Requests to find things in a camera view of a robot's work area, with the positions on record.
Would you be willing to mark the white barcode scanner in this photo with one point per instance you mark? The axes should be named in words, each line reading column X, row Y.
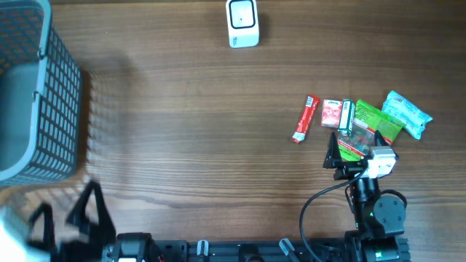
column 242, row 23

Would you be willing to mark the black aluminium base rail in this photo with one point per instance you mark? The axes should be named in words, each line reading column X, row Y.
column 331, row 249

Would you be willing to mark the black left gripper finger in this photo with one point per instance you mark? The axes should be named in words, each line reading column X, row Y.
column 90, row 215
column 47, row 243

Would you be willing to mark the orange tissue pack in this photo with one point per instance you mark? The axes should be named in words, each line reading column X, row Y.
column 331, row 113

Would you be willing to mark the red white box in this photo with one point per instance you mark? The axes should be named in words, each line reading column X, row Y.
column 307, row 116

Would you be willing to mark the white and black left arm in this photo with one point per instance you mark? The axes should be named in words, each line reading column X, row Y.
column 16, row 231

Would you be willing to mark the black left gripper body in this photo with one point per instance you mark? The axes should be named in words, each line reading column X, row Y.
column 70, row 247

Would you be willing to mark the dark grey plastic basket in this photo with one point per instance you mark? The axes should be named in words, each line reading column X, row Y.
column 41, row 94

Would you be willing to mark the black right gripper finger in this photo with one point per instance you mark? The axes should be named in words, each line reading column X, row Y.
column 333, row 157
column 379, row 139

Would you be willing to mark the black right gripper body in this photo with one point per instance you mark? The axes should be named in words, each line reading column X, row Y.
column 347, row 172

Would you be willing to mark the green snack bag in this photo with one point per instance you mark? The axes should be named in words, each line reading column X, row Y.
column 366, row 122

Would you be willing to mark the green white box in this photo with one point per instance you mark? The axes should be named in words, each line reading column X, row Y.
column 346, row 117

